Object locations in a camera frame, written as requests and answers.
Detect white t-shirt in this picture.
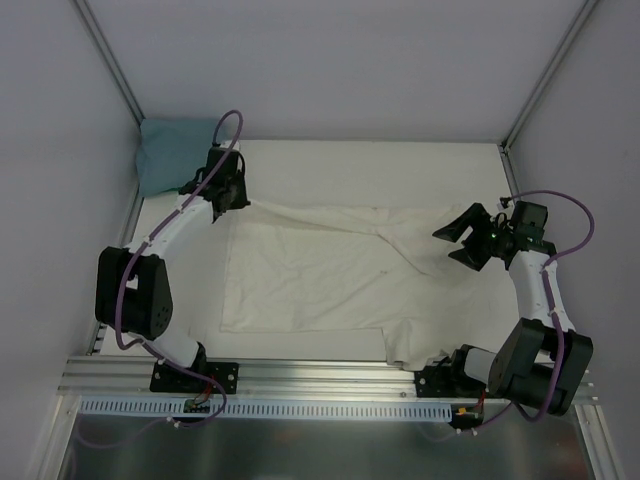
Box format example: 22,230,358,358
221,202,518,370

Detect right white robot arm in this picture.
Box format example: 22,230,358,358
433,197,593,422

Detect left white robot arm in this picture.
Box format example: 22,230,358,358
95,144,250,391

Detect folded blue t-shirt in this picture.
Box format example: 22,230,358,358
135,118,218,197

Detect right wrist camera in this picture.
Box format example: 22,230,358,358
497,197,514,220

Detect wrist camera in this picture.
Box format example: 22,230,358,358
220,140,242,151
497,197,514,220

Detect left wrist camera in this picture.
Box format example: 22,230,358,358
220,140,242,151

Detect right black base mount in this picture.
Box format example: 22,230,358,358
414,357,486,399

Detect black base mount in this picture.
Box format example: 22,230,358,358
149,361,240,395
414,357,486,399

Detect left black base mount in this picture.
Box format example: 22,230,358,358
149,361,240,395

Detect left aluminium frame post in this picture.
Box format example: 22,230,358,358
69,0,145,126

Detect aluminium frame post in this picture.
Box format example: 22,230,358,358
502,0,601,151
69,0,145,126

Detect aluminium mounting rail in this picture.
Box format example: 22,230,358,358
57,352,601,407

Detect right aluminium frame post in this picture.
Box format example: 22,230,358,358
502,0,601,151

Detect white slotted cable duct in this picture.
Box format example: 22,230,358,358
79,396,453,423

